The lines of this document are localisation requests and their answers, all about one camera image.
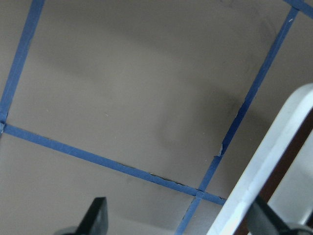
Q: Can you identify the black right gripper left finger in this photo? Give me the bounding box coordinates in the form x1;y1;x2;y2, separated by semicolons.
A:
54;197;108;235

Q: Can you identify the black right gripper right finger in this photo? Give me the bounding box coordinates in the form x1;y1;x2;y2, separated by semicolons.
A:
246;196;313;235

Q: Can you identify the wooden drawer with white handle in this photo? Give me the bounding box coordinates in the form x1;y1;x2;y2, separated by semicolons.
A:
207;84;313;235

